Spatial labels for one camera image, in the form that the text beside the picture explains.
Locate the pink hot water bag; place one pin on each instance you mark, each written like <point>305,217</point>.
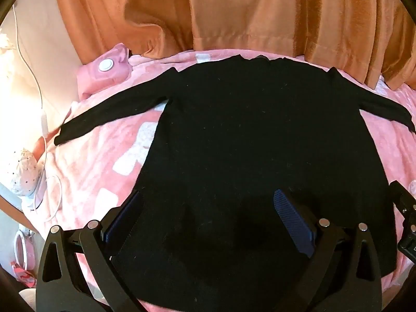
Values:
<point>94,78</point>

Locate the orange curtain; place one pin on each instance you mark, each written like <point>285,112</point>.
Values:
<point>260,13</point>

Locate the pink round object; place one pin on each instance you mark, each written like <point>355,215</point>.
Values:
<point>20,250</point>

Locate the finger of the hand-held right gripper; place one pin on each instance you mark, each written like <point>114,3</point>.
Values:
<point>404,201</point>

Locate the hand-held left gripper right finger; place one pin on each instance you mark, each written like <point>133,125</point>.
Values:
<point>294,224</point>

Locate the pink printed blanket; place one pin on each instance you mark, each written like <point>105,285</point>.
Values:
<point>97,175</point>

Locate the white dotted fabric pouch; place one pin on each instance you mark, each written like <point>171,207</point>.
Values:
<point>24,172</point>

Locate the black long-sleeve top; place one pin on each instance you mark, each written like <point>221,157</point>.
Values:
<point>243,130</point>

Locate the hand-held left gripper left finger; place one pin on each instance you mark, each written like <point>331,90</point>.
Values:
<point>125,216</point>

